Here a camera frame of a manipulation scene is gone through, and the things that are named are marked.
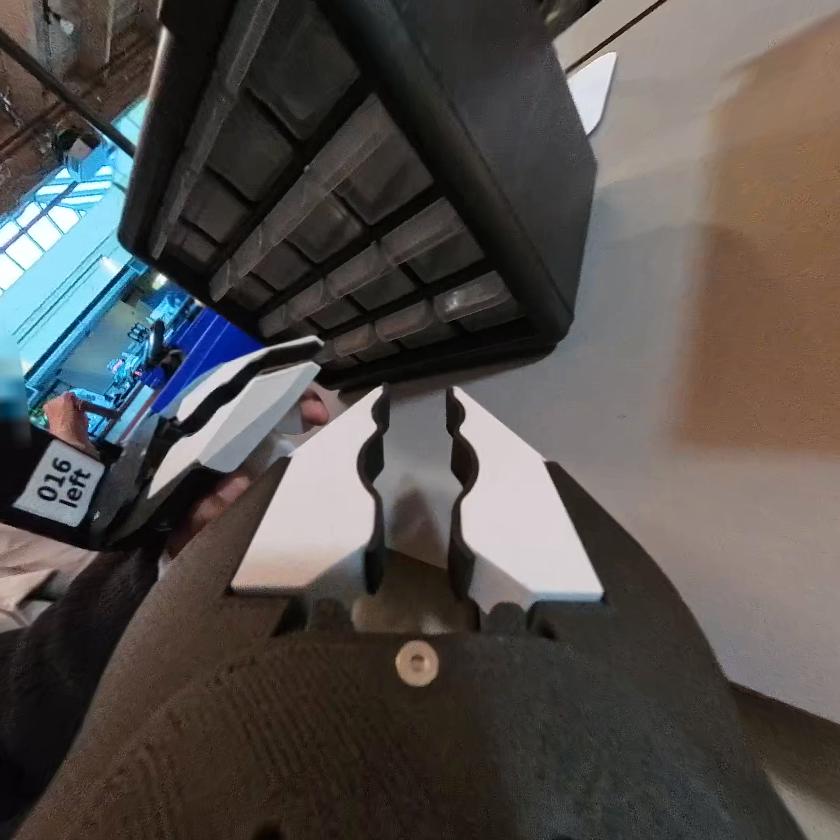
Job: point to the set of clear plastic drawers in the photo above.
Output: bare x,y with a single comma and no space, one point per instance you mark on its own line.
367,190

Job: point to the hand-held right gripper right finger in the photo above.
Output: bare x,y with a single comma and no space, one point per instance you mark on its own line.
518,525

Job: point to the person's left hand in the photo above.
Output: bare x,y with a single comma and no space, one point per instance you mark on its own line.
220,497

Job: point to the person's left forearm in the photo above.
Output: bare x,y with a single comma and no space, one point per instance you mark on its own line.
59,643

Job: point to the black metal bar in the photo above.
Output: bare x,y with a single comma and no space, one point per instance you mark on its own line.
65,95

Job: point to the brown cardboard sheet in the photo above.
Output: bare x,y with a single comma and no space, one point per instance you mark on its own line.
761,262

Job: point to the white plastic piece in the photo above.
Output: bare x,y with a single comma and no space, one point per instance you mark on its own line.
594,88

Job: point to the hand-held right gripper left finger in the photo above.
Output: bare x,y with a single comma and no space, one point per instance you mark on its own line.
308,518

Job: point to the white desk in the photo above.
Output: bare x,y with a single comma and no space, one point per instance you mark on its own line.
643,459

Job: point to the black drawer cabinet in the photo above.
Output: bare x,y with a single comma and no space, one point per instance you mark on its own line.
459,98

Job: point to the person's beige trouser leg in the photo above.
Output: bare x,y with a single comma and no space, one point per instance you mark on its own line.
33,577

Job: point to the blue plastic bin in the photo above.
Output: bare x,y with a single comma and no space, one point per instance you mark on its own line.
213,338

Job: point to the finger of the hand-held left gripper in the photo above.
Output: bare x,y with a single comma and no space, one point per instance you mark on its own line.
226,387
243,426

